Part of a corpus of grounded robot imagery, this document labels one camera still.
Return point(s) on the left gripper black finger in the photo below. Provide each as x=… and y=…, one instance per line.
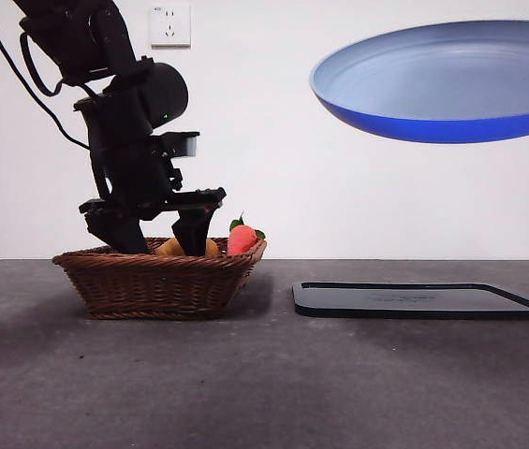
x=195, y=234
x=119, y=234

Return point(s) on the blue round plate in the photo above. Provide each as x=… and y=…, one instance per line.
x=432, y=126

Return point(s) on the brown wicker basket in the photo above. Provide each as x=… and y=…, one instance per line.
x=151, y=285

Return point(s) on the black cutting board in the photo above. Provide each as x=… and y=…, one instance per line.
x=409, y=301

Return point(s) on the white wall socket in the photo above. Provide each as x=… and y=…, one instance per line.
x=170, y=27

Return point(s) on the yellow-brown potato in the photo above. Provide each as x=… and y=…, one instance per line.
x=170, y=249

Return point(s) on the pale grey left wrist camera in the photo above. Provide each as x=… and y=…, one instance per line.
x=191, y=146

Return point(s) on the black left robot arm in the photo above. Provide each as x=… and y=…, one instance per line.
x=105, y=47

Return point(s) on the red carrot with green leaves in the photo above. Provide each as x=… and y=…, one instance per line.
x=240, y=239

